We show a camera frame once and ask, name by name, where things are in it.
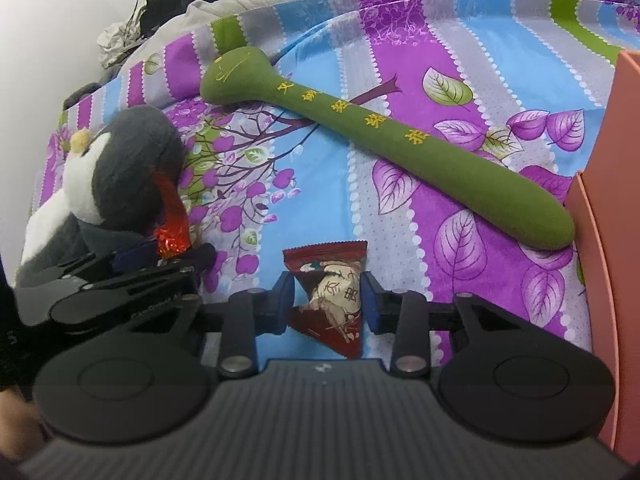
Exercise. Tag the black clothing pile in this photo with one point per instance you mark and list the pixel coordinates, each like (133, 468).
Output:
(160, 10)

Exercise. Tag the striped floral bed sheet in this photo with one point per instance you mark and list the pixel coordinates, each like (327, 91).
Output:
(325, 185)

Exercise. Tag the red brown snack packet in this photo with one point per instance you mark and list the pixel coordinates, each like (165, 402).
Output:
(325, 265)

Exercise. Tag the person's left hand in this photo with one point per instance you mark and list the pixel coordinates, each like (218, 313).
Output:
(17, 420)

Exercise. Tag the orange cardboard box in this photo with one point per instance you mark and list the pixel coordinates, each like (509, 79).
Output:
(620, 210)

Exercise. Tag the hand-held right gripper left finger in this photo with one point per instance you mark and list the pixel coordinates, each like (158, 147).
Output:
(283, 305)

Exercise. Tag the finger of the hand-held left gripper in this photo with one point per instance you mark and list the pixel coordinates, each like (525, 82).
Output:
(137, 258)
(200, 257)

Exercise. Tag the grey penguin plush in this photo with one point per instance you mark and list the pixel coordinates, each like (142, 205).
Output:
(125, 160)

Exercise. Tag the green plush stick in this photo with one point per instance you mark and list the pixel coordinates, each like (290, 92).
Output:
(450, 175)

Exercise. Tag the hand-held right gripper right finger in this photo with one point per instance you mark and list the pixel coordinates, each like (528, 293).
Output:
(371, 305)

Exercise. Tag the crumpled white cloth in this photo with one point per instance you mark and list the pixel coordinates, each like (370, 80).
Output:
(117, 40)

